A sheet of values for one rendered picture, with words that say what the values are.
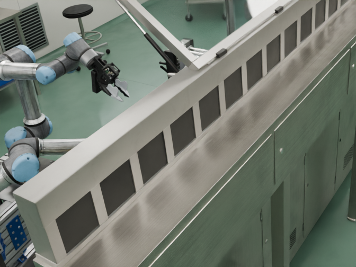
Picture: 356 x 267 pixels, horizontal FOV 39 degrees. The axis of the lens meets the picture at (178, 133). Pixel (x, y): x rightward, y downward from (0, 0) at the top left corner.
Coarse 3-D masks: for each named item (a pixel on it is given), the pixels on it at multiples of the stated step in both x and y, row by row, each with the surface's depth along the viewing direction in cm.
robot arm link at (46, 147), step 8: (32, 144) 227; (40, 144) 230; (48, 144) 232; (56, 144) 234; (64, 144) 235; (72, 144) 237; (8, 152) 223; (40, 152) 230; (48, 152) 232; (56, 152) 234; (64, 152) 236
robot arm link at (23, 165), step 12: (24, 144) 223; (12, 156) 216; (24, 156) 214; (36, 156) 219; (0, 168) 217; (12, 168) 212; (24, 168) 214; (36, 168) 216; (0, 180) 215; (12, 180) 215; (24, 180) 216
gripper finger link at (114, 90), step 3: (108, 84) 214; (108, 87) 215; (111, 87) 214; (114, 87) 212; (111, 90) 215; (114, 90) 213; (117, 90) 212; (111, 93) 214; (114, 93) 214; (117, 93) 213; (111, 96) 215; (114, 96) 214; (117, 96) 215; (117, 99) 215; (120, 99) 215
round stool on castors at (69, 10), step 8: (72, 8) 560; (80, 8) 557; (88, 8) 553; (64, 16) 551; (72, 16) 545; (80, 16) 545; (80, 24) 565; (80, 32) 592; (88, 32) 592; (96, 32) 587; (96, 40) 564; (96, 48) 588
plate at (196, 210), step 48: (336, 48) 209; (288, 96) 180; (336, 96) 216; (240, 144) 159; (288, 144) 183; (144, 192) 144; (192, 192) 142; (240, 192) 158; (96, 240) 130; (144, 240) 128; (192, 240) 140
